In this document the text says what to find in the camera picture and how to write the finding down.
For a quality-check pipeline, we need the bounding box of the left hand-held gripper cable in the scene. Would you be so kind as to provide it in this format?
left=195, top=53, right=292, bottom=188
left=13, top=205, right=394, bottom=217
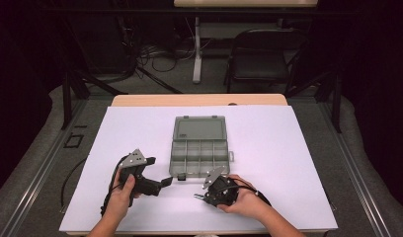
left=100, top=153, right=133, bottom=217

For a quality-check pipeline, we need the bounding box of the light wooden desk top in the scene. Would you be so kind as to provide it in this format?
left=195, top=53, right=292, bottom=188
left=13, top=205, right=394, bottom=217
left=173, top=0, right=319, bottom=8

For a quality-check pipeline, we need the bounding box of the person's right hand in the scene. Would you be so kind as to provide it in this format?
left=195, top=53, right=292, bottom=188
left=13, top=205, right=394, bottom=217
left=216, top=174, right=267, bottom=221

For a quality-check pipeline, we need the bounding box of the bundle of floor cables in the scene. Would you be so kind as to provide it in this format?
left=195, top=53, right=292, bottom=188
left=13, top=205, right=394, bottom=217
left=136, top=40, right=211, bottom=73

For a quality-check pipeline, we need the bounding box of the black metal stand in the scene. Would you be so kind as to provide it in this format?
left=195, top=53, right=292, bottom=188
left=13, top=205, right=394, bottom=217
left=284, top=70, right=343, bottom=134
left=60, top=70, right=128, bottom=131

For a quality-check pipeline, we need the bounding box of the white desk leg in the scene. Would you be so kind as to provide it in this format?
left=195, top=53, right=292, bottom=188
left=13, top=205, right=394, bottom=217
left=192, top=16, right=203, bottom=85

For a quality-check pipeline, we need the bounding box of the black folding chair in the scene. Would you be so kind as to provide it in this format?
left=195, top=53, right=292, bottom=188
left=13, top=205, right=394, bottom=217
left=223, top=29, right=310, bottom=95

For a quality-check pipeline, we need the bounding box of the person's left hand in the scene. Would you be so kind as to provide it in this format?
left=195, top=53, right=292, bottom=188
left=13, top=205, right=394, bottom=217
left=103, top=169, right=145, bottom=222

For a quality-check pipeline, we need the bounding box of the right hand-held gripper cable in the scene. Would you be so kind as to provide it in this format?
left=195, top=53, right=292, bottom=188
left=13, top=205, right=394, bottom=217
left=222, top=177, right=273, bottom=207

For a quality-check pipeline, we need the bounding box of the white board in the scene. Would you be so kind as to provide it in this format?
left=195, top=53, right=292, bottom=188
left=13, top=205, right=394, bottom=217
left=59, top=105, right=339, bottom=233

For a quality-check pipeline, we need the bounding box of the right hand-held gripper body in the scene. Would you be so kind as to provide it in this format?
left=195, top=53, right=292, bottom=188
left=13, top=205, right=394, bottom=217
left=201, top=166, right=240, bottom=208

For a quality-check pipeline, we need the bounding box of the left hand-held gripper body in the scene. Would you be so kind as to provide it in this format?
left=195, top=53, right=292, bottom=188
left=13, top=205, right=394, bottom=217
left=118, top=148, right=163, bottom=208

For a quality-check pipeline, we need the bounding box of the grey plastic compartment box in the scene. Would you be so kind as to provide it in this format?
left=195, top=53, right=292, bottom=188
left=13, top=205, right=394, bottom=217
left=168, top=115, right=235, bottom=182

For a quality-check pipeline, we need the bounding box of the wooden table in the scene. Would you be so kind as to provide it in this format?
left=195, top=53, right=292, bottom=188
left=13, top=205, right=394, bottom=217
left=65, top=93, right=330, bottom=237

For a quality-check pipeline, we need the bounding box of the hand-held gripper cable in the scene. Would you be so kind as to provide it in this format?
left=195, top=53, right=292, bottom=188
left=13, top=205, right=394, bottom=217
left=222, top=177, right=273, bottom=207
left=100, top=153, right=133, bottom=217

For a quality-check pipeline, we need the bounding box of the thin black floor cable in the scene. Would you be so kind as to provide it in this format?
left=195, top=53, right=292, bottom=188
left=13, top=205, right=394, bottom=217
left=59, top=157, right=89, bottom=214

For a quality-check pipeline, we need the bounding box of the aluminium floor rail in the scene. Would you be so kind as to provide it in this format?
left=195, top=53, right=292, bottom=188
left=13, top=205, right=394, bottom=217
left=1, top=98, right=89, bottom=237
left=316, top=98, right=393, bottom=237

